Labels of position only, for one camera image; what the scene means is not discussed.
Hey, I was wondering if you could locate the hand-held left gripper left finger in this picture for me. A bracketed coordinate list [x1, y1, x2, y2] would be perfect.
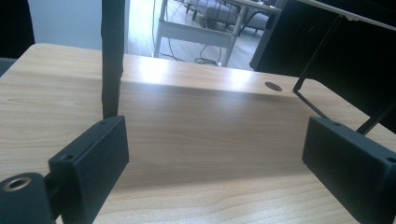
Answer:
[48, 115, 130, 224]

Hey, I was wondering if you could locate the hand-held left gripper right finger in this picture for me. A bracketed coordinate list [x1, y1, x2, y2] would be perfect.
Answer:
[302, 116, 396, 224]

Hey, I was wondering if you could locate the black shelf with metal legs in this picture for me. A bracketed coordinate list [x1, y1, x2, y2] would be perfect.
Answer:
[101, 0, 396, 136]

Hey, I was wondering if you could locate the black floor cable bundle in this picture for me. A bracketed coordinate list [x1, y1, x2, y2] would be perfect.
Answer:
[150, 0, 223, 66]

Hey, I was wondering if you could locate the white desk frame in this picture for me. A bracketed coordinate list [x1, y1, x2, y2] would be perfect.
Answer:
[152, 0, 284, 68]

